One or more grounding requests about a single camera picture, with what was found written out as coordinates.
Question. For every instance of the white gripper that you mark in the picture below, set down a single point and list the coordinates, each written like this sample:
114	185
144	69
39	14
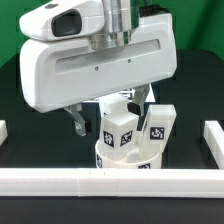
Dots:
83	49

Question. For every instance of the white round stool seat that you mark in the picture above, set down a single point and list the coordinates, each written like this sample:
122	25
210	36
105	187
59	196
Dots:
130	161

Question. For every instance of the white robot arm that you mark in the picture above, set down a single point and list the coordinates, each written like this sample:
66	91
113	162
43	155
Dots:
79	50

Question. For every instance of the white marker sheet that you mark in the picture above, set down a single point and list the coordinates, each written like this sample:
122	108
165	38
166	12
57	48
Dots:
130	94

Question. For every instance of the white left fence bar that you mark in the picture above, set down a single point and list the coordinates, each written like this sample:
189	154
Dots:
3	131

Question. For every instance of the white front fence bar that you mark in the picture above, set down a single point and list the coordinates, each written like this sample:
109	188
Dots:
90	182

